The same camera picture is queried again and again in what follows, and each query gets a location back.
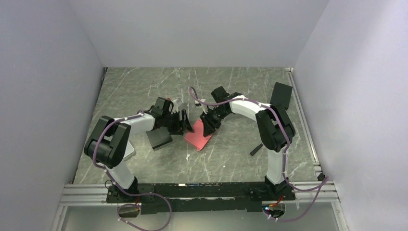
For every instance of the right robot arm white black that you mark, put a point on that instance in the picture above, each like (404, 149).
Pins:
(274, 125)

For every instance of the hammer with black handle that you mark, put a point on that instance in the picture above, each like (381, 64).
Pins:
(256, 149)

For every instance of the black box near right wall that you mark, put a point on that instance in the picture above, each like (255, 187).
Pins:
(281, 95)

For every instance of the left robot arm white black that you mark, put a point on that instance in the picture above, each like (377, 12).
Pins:
(108, 142)

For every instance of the red cardboard paper box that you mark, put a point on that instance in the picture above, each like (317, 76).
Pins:
(197, 138)

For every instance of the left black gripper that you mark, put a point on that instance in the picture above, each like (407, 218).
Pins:
(178, 129)

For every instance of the black box near left arm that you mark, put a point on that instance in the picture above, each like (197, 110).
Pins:
(159, 138)

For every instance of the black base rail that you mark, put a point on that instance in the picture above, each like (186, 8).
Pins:
(199, 197)

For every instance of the aluminium frame rail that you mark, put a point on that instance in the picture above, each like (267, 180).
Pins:
(84, 195)

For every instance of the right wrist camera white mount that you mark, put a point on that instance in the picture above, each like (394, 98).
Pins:
(202, 106)

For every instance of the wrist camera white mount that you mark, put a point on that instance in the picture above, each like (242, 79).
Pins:
(177, 103)
(202, 106)

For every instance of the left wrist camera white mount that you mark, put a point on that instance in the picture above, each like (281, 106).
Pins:
(177, 103)

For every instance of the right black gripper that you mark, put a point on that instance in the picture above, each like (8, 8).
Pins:
(210, 125)

